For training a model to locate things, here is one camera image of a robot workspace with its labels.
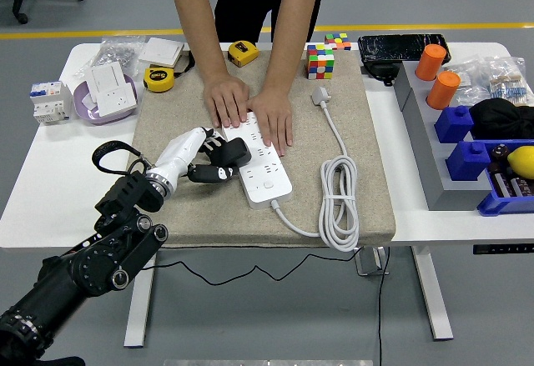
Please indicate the black glossy tray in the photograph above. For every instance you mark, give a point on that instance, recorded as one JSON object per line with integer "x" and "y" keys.
{"x": 392, "y": 47}

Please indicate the silver metal bracket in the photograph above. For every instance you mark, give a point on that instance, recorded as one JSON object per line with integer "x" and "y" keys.
{"x": 369, "y": 264}

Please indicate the black desk control panel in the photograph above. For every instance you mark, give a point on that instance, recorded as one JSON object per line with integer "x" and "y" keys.
{"x": 500, "y": 249}

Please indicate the blue knobbed block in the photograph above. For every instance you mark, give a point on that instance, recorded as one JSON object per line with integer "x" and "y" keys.
{"x": 467, "y": 161}
{"x": 452, "y": 126}

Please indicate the large colourful puzzle cube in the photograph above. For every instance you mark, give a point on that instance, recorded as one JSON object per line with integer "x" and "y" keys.
{"x": 320, "y": 63}

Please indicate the grey stepped block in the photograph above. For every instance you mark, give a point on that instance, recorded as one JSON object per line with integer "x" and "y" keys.
{"x": 434, "y": 174}

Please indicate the clear bag of resistors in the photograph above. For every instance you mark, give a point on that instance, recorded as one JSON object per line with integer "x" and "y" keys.
{"x": 507, "y": 80}

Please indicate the orange cylinder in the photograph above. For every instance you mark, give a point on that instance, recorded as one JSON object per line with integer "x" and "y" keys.
{"x": 429, "y": 63}
{"x": 442, "y": 91}

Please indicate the square yellow tape measure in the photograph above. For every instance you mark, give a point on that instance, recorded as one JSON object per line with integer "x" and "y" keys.
{"x": 243, "y": 52}

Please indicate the clear bag of screws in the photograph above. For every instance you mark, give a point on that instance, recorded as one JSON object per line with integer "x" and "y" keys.
{"x": 114, "y": 51}

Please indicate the person's right forearm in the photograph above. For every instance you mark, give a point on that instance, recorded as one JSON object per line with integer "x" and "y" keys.
{"x": 200, "y": 20}

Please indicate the dark round knob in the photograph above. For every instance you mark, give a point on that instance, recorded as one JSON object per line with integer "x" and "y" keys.
{"x": 499, "y": 150}

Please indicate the purple bowl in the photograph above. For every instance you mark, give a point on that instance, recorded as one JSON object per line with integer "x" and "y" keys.
{"x": 104, "y": 118}

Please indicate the white switch panel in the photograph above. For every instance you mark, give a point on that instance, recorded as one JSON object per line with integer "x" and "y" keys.
{"x": 104, "y": 76}

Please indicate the round yellow tape measure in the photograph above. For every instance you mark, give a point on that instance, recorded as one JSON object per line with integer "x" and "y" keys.
{"x": 158, "y": 79}

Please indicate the black cloth bundle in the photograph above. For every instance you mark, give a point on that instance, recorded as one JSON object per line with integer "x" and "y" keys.
{"x": 500, "y": 120}

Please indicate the white desk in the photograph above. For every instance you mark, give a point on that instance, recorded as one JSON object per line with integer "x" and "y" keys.
{"x": 438, "y": 228}

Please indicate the beige fabric mat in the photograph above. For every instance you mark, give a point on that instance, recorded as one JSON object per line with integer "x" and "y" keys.
{"x": 208, "y": 216}

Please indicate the small colourful puzzle cube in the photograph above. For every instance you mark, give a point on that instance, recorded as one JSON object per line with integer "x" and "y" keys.
{"x": 338, "y": 41}

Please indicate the clear bag of parts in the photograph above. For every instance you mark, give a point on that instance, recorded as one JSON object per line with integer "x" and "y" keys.
{"x": 467, "y": 76}

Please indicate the blue plastic bin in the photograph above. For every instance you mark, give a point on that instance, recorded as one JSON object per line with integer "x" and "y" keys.
{"x": 500, "y": 205}

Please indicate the white wall socket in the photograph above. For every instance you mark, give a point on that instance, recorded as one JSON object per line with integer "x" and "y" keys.
{"x": 117, "y": 99}

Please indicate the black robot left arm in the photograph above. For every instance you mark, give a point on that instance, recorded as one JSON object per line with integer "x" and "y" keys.
{"x": 96, "y": 266}

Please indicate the person's left hand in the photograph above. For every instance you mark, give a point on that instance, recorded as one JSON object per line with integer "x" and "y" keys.
{"x": 275, "y": 116}

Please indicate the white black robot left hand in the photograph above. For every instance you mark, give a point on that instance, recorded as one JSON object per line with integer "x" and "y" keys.
{"x": 179, "y": 153}

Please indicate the person's right hand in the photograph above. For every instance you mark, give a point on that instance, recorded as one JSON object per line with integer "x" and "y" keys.
{"x": 227, "y": 101}

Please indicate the yellow lemon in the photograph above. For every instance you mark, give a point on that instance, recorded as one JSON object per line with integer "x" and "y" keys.
{"x": 523, "y": 161}

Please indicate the white circuit breaker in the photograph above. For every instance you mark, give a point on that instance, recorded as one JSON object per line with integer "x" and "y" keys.
{"x": 50, "y": 103}

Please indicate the white flat switch box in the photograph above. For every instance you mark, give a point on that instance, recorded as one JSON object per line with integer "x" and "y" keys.
{"x": 160, "y": 51}

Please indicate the person's left forearm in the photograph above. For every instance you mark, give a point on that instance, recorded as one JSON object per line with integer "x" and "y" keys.
{"x": 296, "y": 20}

